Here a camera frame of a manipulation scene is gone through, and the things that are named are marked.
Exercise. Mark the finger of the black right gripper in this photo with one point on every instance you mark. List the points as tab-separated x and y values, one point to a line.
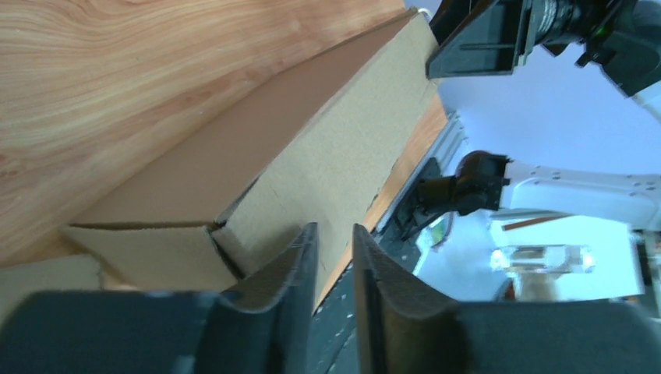
478	38

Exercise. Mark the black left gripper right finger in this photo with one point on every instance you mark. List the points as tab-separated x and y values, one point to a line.
551	337

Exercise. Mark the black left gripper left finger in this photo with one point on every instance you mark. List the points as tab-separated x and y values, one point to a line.
259	325

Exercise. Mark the cardboard sheet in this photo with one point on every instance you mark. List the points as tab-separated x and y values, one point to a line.
79	272

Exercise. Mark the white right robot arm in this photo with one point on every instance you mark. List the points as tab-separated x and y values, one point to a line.
630	58

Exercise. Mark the brown cardboard box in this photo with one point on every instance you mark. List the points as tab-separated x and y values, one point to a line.
316	143

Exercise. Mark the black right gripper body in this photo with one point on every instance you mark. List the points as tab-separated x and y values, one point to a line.
556	24

